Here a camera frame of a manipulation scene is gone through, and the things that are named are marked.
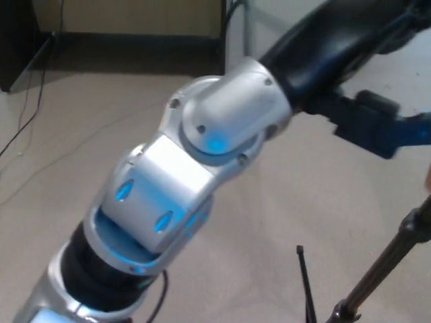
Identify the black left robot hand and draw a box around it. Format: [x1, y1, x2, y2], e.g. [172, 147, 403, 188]
[258, 0, 431, 159]

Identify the black tripod with phone holder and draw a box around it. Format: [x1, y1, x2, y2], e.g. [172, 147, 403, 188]
[295, 194, 431, 323]

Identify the dark blue fabric piece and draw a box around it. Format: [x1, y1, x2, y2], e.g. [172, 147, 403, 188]
[392, 112, 431, 151]

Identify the dark wooden desk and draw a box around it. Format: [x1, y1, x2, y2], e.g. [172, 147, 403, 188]
[0, 0, 251, 93]

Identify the thin grey floor cable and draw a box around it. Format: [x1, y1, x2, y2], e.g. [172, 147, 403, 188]
[0, 106, 169, 205]

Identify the thick black floor cable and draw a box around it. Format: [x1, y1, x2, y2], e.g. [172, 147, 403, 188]
[0, 0, 65, 155]

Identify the thin black floor cable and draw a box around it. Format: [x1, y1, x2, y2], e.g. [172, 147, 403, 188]
[16, 69, 34, 134]

